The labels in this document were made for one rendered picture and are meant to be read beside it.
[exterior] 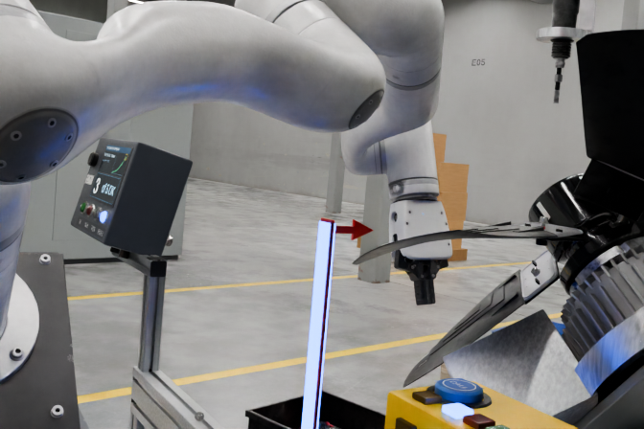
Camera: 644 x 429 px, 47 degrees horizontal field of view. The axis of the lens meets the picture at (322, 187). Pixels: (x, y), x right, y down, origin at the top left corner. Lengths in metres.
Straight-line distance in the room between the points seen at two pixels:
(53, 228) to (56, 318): 6.24
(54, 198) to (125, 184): 5.80
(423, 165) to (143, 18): 0.68
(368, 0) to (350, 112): 0.16
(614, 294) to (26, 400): 0.69
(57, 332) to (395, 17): 0.54
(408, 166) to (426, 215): 0.09
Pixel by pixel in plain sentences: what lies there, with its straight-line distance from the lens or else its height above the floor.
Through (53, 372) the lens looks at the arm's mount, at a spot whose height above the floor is 1.00.
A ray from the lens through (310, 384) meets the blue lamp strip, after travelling 0.88.
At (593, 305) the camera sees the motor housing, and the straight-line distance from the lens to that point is 1.01.
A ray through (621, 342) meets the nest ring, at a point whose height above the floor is 1.08.
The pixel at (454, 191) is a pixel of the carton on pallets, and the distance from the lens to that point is 9.43.
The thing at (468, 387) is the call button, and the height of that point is 1.08.
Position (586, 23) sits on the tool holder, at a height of 1.46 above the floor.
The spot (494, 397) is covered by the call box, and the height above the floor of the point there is 1.07.
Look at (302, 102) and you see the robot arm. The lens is 0.79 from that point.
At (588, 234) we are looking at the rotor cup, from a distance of 1.09.
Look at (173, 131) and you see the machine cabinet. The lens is 7.65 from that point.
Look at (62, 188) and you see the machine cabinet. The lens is 7.15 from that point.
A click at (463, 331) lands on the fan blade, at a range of 1.19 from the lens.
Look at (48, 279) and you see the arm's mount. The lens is 0.96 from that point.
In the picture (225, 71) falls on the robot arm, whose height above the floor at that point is 1.34.
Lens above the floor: 1.27
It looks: 3 degrees down
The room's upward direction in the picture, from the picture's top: 5 degrees clockwise
